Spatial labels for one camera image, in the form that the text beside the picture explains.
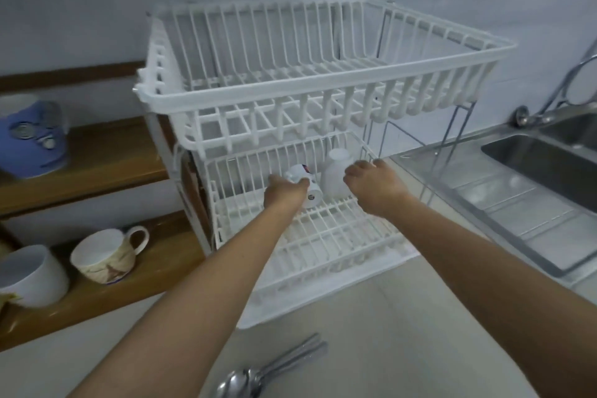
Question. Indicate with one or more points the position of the person's right hand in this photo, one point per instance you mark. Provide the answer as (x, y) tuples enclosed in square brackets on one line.
[(375, 188)]

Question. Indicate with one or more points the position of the person's left hand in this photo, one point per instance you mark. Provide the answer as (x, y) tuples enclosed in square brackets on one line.
[(281, 195)]

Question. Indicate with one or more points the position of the person's right fingers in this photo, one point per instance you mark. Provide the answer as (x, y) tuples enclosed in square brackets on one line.
[(361, 167)]

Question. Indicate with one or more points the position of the person's left fingers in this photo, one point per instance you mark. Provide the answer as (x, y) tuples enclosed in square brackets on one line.
[(296, 183)]

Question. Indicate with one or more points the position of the white printed mug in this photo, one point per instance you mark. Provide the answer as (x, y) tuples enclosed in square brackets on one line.
[(313, 195)]

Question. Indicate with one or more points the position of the person's left forearm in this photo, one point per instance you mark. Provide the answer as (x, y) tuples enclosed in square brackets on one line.
[(200, 304)]

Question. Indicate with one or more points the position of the person's right forearm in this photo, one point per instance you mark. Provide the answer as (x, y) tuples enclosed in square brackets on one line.
[(480, 281)]

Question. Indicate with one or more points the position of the plain white cup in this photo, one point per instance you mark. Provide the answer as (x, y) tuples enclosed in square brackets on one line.
[(335, 174)]

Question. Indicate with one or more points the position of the small white plastic rack basket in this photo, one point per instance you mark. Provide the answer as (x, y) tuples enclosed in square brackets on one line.
[(322, 234)]

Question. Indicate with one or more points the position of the large white plastic rack basket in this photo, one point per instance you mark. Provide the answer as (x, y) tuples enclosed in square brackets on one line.
[(326, 85)]

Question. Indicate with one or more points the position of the white drip tray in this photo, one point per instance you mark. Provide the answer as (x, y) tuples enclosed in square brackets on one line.
[(354, 285)]

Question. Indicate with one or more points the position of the stainless steel sink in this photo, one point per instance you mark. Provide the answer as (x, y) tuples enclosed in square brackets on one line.
[(522, 188)]

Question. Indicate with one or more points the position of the steel spoon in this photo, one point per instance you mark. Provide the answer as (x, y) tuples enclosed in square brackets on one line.
[(255, 381), (298, 362), (233, 386)]

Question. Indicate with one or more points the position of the wooden shelf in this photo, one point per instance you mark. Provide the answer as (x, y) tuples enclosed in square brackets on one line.
[(116, 155)]

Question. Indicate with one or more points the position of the cream patterned teacup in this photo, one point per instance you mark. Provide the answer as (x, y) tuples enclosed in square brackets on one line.
[(105, 257)]

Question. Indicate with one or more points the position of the steel faucet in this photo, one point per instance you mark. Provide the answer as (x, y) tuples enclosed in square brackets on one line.
[(559, 90)]

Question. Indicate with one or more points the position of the blue kitchen appliance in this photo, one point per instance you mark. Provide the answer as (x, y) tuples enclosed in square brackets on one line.
[(32, 141)]

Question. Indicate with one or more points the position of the white bowl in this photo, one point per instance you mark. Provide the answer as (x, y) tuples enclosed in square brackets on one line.
[(30, 276)]

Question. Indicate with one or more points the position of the metal rack frame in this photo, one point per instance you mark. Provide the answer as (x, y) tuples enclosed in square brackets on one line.
[(450, 132)]

